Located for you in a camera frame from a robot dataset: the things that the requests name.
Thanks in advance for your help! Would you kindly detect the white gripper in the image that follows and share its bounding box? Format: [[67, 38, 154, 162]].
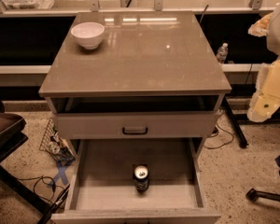
[[247, 59, 280, 122]]

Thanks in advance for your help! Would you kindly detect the pepsi can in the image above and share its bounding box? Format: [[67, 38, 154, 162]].
[[133, 165, 149, 193]]

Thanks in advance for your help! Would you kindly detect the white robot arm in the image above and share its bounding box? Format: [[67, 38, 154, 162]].
[[247, 3, 280, 122]]

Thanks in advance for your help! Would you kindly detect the grey drawer cabinet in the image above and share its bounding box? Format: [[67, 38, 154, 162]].
[[38, 10, 232, 224]]

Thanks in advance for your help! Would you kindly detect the open middle drawer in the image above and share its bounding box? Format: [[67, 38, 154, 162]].
[[51, 139, 220, 224]]

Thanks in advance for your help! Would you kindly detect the black table leg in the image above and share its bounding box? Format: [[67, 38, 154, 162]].
[[222, 98, 248, 148]]

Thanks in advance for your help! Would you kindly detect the clear plastic water bottle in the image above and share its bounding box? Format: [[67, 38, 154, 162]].
[[216, 43, 229, 63]]

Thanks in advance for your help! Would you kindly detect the black chair leg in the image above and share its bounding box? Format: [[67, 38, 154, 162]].
[[245, 189, 280, 203]]

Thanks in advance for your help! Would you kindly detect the white ceramic bowl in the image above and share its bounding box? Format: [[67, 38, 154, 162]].
[[71, 22, 105, 49]]

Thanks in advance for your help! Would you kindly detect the blue tape cross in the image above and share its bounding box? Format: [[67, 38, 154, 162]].
[[50, 161, 73, 185]]

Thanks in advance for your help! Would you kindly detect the black cart on left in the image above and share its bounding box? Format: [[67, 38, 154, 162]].
[[0, 100, 49, 214]]

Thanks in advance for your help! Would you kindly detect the black floor cable right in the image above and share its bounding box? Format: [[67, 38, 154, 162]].
[[203, 115, 235, 151]]

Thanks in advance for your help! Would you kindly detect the black floor cable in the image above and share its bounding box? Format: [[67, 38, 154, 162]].
[[203, 115, 235, 151], [16, 175, 71, 224]]

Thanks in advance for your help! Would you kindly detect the black drawer handle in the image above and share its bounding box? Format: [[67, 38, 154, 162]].
[[122, 127, 148, 135]]

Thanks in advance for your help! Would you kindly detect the wire mesh basket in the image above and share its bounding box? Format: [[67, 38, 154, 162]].
[[39, 119, 75, 165]]

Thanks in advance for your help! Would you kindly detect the black floor cable left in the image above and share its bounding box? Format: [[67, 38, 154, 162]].
[[16, 175, 71, 224]]

